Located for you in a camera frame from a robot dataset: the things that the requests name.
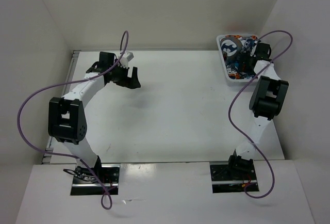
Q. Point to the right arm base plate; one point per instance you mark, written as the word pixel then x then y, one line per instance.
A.
pixel 225 180

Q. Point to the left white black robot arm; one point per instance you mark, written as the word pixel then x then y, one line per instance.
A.
pixel 66 115

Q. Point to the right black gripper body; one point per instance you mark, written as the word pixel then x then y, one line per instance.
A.
pixel 245 57

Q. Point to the colourful patterned shorts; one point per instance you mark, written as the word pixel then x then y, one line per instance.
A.
pixel 236 53

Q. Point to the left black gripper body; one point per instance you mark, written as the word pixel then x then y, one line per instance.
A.
pixel 119 71

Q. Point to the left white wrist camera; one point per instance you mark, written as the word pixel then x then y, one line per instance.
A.
pixel 126 58

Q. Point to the white plastic mesh basket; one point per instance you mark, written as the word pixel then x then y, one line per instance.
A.
pixel 232 77

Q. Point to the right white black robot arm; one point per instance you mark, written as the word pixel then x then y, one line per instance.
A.
pixel 266 103

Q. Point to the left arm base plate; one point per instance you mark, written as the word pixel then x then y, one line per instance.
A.
pixel 85 184

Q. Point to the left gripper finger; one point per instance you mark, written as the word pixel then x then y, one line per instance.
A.
pixel 124 82
pixel 133 80

